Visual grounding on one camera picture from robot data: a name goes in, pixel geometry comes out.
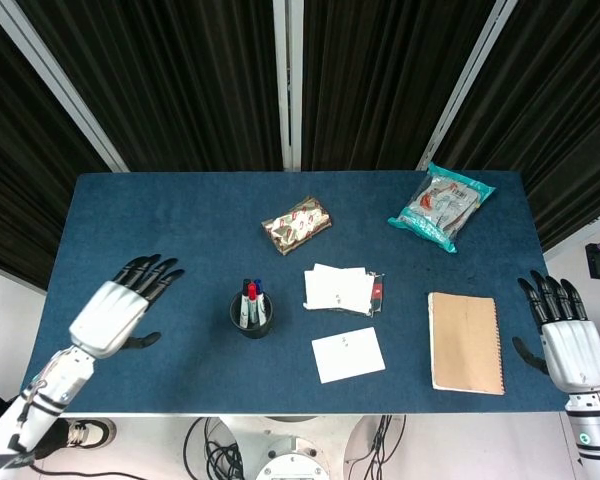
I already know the black mesh pen holder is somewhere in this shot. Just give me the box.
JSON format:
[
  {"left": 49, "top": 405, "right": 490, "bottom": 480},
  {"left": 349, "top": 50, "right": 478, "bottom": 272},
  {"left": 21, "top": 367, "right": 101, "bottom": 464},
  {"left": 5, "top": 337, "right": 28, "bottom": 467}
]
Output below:
[{"left": 229, "top": 291, "right": 276, "bottom": 340}]

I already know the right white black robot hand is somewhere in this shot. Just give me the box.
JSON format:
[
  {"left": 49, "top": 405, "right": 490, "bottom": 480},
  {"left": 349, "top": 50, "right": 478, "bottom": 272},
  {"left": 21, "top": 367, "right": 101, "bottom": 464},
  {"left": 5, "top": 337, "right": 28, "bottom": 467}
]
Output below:
[{"left": 511, "top": 270, "right": 600, "bottom": 394}]

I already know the brown spiral notebook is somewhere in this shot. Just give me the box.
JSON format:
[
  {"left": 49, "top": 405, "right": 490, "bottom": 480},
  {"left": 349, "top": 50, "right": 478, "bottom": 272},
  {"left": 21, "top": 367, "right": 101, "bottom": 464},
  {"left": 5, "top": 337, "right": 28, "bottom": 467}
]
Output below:
[{"left": 427, "top": 291, "right": 506, "bottom": 397}]

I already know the dark printed booklet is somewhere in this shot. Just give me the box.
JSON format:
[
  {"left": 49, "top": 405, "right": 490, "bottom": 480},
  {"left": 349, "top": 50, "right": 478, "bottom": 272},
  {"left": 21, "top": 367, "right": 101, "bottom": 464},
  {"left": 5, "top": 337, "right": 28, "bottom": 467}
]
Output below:
[{"left": 363, "top": 271, "right": 387, "bottom": 319}]

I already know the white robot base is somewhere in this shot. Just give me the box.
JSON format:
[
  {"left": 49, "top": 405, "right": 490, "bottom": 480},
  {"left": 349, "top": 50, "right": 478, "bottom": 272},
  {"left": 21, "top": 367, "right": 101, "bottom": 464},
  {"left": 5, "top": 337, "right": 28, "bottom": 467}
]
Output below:
[{"left": 214, "top": 414, "right": 382, "bottom": 480}]

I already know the white black sneaker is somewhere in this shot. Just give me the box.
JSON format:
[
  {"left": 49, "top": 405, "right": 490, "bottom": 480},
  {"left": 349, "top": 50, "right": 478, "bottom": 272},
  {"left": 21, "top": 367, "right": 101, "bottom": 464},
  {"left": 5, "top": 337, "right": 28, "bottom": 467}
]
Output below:
[{"left": 63, "top": 418, "right": 118, "bottom": 449}]

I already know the white frame post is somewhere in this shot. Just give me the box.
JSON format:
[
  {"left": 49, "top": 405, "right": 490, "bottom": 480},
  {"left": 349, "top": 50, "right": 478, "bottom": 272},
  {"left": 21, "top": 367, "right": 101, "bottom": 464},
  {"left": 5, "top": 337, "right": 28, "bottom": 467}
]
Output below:
[
  {"left": 415, "top": 0, "right": 519, "bottom": 172},
  {"left": 0, "top": 0, "right": 130, "bottom": 173},
  {"left": 271, "top": 0, "right": 305, "bottom": 172}
]

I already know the teal snack bag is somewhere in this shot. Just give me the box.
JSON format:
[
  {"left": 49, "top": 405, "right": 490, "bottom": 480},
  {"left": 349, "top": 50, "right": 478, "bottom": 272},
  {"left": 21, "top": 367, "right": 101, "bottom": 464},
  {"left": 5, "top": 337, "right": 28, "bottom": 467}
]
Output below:
[{"left": 387, "top": 161, "right": 497, "bottom": 254}]

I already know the blue capped marker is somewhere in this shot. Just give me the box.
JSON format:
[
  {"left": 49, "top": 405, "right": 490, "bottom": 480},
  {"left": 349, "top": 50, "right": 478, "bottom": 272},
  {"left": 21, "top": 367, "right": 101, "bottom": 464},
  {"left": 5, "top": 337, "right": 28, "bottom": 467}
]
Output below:
[{"left": 253, "top": 277, "right": 268, "bottom": 325}]

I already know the single white paper card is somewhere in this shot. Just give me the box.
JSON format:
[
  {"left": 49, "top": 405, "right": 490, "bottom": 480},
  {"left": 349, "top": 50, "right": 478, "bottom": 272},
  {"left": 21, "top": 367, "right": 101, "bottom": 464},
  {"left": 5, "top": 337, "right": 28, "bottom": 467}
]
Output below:
[{"left": 311, "top": 326, "right": 386, "bottom": 385}]

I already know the black capped marker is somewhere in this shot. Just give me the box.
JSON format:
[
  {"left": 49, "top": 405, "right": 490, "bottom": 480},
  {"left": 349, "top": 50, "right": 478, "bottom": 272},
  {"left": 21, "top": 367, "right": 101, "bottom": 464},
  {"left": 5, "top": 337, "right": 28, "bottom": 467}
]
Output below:
[{"left": 239, "top": 278, "right": 252, "bottom": 329}]

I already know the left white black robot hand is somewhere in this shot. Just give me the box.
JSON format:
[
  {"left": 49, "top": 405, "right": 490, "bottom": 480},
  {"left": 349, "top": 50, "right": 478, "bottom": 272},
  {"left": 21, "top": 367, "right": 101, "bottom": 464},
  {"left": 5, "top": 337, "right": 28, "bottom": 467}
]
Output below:
[{"left": 68, "top": 253, "right": 187, "bottom": 360}]

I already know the gold red snack package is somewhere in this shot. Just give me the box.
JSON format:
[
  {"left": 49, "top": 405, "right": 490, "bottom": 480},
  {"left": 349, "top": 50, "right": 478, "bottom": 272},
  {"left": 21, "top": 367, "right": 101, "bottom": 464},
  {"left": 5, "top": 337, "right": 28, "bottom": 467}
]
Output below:
[{"left": 260, "top": 195, "right": 334, "bottom": 257}]

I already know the white paper sheets stack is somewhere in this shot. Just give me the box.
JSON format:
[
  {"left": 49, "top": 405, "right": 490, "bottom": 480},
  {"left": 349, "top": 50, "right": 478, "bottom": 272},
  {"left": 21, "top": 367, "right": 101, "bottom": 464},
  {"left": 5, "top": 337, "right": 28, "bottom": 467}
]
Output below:
[{"left": 303, "top": 263, "right": 376, "bottom": 316}]

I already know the black curtain panel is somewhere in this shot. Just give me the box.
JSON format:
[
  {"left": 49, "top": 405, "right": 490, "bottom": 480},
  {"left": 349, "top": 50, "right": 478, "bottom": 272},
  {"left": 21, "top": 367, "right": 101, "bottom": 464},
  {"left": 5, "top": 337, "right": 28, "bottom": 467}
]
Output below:
[
  {"left": 300, "top": 0, "right": 497, "bottom": 172},
  {"left": 15, "top": 0, "right": 287, "bottom": 174},
  {"left": 0, "top": 0, "right": 112, "bottom": 291},
  {"left": 433, "top": 0, "right": 600, "bottom": 251}
]

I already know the black cable bundle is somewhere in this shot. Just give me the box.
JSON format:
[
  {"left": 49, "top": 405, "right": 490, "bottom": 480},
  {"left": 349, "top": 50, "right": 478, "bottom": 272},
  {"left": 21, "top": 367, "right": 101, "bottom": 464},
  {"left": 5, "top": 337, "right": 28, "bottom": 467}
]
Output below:
[
  {"left": 343, "top": 414, "right": 409, "bottom": 465},
  {"left": 183, "top": 416, "right": 245, "bottom": 480}
]

